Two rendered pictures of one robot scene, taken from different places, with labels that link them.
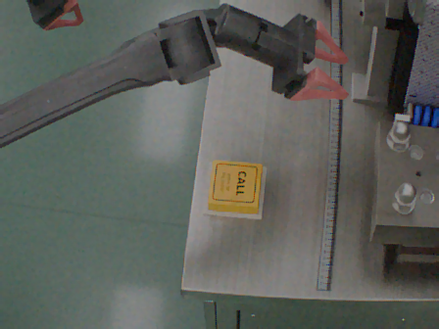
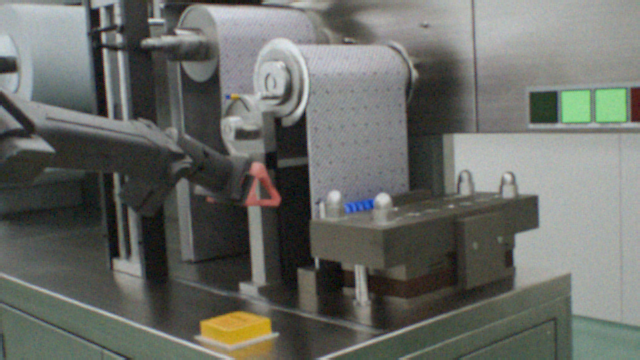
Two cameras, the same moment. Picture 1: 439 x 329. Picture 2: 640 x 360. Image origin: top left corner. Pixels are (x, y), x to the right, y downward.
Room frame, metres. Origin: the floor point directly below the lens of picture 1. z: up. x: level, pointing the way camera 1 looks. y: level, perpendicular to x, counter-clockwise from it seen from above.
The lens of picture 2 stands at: (-0.15, 0.69, 1.22)
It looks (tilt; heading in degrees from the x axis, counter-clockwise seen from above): 6 degrees down; 311
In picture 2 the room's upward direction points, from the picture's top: 3 degrees counter-clockwise
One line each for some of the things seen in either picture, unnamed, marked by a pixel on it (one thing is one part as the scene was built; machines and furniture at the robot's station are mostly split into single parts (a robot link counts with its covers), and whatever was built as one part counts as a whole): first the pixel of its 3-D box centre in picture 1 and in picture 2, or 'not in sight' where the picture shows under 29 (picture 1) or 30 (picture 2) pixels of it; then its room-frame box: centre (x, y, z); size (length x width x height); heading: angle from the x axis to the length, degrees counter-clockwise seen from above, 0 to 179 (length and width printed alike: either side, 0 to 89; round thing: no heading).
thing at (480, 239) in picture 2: not in sight; (482, 249); (0.47, -0.41, 0.96); 0.10 x 0.03 x 0.11; 82
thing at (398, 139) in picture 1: (400, 132); (335, 204); (0.63, -0.25, 1.05); 0.04 x 0.04 x 0.04
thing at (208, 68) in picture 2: not in sight; (250, 44); (0.99, -0.44, 1.33); 0.25 x 0.14 x 0.14; 82
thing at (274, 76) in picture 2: not in sight; (275, 83); (0.76, -0.26, 1.25); 0.07 x 0.02 x 0.07; 172
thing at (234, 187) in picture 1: (235, 187); (235, 328); (0.63, -0.02, 0.91); 0.07 x 0.07 x 0.02; 82
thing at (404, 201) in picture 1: (406, 195); (383, 208); (0.54, -0.25, 1.05); 0.04 x 0.04 x 0.04
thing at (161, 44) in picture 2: not in sight; (156, 44); (1.02, -0.22, 1.33); 0.06 x 0.03 x 0.03; 82
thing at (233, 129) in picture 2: not in sight; (232, 129); (0.81, -0.20, 1.18); 0.04 x 0.02 x 0.04; 172
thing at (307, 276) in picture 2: not in sight; (367, 266); (0.68, -0.39, 0.92); 0.28 x 0.04 x 0.04; 82
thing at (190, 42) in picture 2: not in sight; (184, 44); (1.01, -0.28, 1.33); 0.06 x 0.06 x 0.06; 82
